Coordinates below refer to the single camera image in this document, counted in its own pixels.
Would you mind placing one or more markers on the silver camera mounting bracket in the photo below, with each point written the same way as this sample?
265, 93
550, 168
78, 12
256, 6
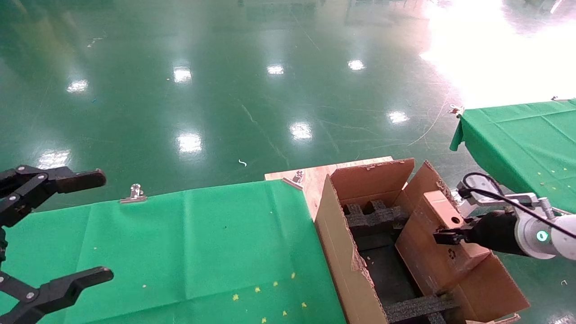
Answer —
517, 198

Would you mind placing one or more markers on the black foam insert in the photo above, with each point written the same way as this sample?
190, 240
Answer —
373, 220

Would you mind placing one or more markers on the large green tablecloth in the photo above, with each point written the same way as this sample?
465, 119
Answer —
180, 247

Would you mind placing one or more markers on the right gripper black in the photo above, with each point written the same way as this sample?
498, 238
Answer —
495, 231

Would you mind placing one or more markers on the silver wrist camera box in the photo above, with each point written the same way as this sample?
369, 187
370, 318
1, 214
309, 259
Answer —
481, 184

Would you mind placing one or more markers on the small brown cardboard box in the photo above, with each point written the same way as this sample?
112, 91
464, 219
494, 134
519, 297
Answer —
427, 252

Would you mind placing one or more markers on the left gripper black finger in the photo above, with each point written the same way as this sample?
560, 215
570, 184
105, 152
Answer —
67, 288
81, 180

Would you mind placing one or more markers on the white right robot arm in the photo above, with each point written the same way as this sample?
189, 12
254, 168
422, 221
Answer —
562, 238

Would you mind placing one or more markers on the large open cardboard carton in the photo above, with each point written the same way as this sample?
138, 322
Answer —
373, 180

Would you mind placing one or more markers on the green tablecloth with hanging corner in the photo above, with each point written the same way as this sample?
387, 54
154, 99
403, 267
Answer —
531, 144

